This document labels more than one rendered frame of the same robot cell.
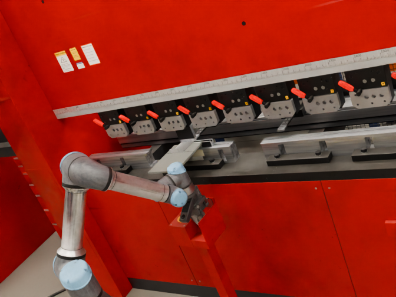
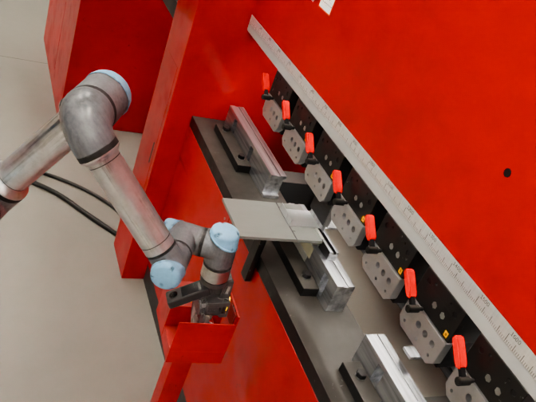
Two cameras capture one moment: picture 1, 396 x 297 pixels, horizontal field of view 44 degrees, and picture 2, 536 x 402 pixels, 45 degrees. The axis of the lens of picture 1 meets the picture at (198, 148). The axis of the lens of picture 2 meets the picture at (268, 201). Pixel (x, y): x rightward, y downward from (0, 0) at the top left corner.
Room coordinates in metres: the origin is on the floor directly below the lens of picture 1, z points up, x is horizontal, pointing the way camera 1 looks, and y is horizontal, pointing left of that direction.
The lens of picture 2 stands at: (0.76, -0.38, 1.96)
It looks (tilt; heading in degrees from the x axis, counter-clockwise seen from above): 30 degrees down; 19
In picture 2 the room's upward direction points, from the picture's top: 22 degrees clockwise
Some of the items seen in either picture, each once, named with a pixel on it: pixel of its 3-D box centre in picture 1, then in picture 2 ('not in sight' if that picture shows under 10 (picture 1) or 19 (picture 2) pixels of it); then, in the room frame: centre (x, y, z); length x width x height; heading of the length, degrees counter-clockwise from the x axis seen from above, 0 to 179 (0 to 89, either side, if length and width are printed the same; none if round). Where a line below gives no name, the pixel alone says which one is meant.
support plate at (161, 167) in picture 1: (175, 158); (271, 220); (2.27, 0.12, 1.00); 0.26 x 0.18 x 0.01; 141
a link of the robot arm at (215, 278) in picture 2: (185, 188); (215, 269); (1.99, 0.12, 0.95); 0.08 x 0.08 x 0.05
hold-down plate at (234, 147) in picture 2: (111, 170); (231, 147); (2.72, 0.53, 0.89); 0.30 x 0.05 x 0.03; 51
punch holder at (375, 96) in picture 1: (369, 83); not in sight; (1.77, -0.72, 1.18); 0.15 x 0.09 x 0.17; 51
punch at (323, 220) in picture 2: (185, 134); (321, 209); (2.39, 0.03, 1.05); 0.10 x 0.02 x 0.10; 51
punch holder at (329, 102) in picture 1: (321, 91); (496, 389); (1.90, -0.57, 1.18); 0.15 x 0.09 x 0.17; 51
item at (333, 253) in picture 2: (196, 144); (319, 234); (2.36, 0.00, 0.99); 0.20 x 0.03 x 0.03; 51
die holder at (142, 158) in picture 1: (120, 160); (252, 148); (2.74, 0.45, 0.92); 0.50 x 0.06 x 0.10; 51
